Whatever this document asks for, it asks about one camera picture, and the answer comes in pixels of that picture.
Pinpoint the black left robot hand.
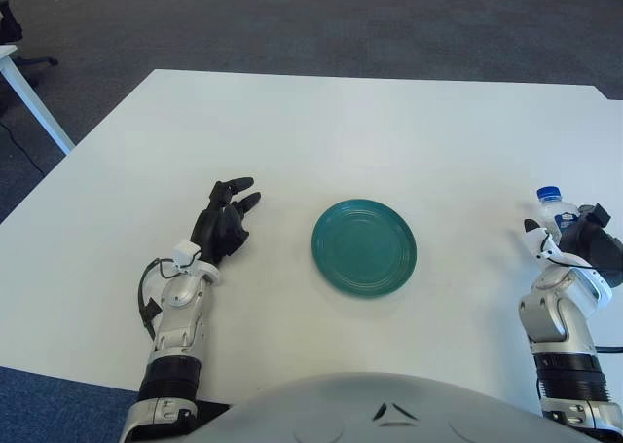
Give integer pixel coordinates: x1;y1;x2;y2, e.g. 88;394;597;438
190;175;263;269

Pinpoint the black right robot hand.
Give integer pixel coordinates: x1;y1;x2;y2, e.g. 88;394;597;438
524;202;623;288

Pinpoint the green round plate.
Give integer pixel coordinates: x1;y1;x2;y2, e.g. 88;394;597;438
311;198;419;298

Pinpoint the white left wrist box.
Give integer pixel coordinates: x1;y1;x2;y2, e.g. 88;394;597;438
173;240;202;275

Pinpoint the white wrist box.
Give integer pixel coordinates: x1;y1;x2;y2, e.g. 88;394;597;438
525;226;560;264
173;240;202;275

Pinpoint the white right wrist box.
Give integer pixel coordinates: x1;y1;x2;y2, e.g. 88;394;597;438
525;226;560;264

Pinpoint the white side table leg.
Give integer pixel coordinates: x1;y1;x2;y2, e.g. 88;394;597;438
0;45;77;156

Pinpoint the black office chair base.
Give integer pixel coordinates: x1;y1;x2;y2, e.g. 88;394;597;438
14;55;59;89

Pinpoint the silver robot torso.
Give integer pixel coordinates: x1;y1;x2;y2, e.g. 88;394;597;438
194;372;598;443

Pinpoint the person in dark clothes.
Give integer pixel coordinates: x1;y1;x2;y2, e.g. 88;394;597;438
0;0;24;44

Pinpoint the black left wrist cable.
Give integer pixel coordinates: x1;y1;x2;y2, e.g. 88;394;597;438
137;256;179;340

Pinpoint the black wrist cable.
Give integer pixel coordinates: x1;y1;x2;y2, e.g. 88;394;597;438
137;256;179;340
537;247;623;355

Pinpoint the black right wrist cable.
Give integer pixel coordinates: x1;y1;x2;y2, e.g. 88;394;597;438
537;247;623;355

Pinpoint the thin black floor cable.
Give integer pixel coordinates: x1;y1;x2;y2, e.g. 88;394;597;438
0;121;48;174

